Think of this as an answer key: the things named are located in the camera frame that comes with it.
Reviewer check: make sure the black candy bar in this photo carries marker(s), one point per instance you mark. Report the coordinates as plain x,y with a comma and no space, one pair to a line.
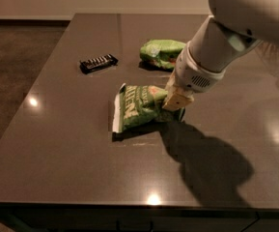
99,63

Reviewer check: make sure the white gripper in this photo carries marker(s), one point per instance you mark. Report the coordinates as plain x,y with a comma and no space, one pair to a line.
192,72

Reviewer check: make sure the green jalapeno kettle chip bag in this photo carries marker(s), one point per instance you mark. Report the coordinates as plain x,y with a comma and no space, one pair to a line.
136,106

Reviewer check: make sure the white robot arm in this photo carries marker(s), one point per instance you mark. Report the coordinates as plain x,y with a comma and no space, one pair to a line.
233,28

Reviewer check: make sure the green rice chip bag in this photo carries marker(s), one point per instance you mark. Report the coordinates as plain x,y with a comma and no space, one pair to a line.
161,53

